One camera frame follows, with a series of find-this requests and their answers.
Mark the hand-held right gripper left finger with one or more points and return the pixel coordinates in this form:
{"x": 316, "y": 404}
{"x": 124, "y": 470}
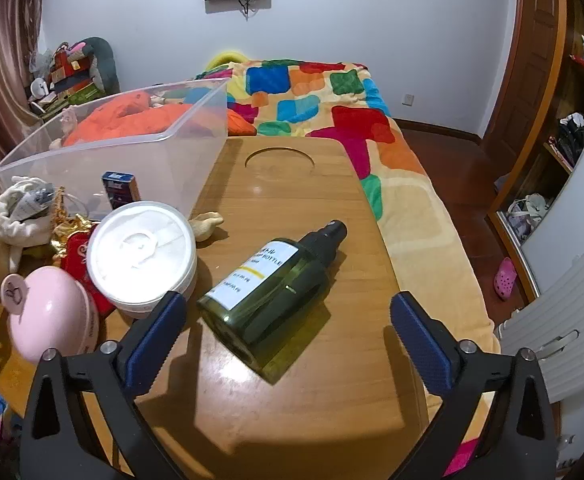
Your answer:
{"x": 154, "y": 340}

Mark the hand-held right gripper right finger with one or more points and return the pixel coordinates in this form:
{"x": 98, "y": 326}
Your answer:
{"x": 417, "y": 345}

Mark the white cloth pouch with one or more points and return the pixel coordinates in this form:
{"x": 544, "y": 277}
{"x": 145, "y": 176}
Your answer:
{"x": 17, "y": 225}

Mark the white round jar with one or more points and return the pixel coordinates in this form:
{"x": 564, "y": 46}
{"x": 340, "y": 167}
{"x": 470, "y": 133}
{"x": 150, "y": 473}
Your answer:
{"x": 142, "y": 255}

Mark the pink round container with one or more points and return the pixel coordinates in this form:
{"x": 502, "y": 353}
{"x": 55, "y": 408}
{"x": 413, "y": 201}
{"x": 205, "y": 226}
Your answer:
{"x": 52, "y": 310}

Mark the red velvet pouch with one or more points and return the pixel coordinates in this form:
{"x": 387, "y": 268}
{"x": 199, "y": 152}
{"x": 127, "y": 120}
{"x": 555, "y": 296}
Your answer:
{"x": 76, "y": 255}

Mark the green spray bottle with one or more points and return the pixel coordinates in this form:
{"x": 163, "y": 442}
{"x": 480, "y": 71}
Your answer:
{"x": 272, "y": 300}

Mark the clear plastic storage box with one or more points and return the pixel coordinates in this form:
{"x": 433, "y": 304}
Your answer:
{"x": 172, "y": 170}

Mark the wooden desktop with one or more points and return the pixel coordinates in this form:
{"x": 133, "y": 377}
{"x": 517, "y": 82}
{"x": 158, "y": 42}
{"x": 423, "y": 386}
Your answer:
{"x": 297, "y": 200}

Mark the pink clog shoe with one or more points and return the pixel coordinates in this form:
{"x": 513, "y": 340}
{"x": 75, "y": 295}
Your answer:
{"x": 504, "y": 280}

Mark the pink cloth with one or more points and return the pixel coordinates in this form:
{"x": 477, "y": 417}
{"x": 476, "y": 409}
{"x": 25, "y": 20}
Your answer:
{"x": 459, "y": 457}

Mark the beige small figurine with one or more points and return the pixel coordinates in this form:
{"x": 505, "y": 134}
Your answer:
{"x": 204, "y": 225}

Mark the small blue box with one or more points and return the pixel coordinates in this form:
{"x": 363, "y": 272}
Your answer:
{"x": 119, "y": 190}

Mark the pile of pale shoes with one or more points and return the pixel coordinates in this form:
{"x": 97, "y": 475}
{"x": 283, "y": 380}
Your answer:
{"x": 524, "y": 215}

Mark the white toy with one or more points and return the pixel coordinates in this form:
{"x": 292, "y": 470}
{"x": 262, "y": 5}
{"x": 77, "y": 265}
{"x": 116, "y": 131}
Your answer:
{"x": 39, "y": 90}

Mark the orange cushion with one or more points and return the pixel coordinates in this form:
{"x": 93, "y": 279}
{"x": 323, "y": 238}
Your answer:
{"x": 122, "y": 120}

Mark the white wardrobe sliding door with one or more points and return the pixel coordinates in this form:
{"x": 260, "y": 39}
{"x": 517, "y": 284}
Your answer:
{"x": 582, "y": 195}

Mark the grey cushion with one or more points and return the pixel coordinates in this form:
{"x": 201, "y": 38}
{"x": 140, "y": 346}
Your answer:
{"x": 104, "y": 60}

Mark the colourful patchwork blanket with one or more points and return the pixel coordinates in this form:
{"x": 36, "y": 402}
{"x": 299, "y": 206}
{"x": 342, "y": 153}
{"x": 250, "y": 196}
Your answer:
{"x": 322, "y": 105}

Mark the black bag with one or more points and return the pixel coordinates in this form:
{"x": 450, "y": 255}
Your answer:
{"x": 572, "y": 137}

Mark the yellow curved plastic object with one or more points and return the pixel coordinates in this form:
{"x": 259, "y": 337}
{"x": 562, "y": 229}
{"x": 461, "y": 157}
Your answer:
{"x": 227, "y": 56}

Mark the wooden wardrobe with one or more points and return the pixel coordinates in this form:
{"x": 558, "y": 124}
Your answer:
{"x": 572, "y": 85}

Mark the brown wooden door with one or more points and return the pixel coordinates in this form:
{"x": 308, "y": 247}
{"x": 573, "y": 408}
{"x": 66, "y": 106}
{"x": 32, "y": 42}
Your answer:
{"x": 527, "y": 60}

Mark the white wall outlet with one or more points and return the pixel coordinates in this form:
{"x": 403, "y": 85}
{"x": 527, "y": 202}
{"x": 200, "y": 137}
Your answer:
{"x": 408, "y": 99}

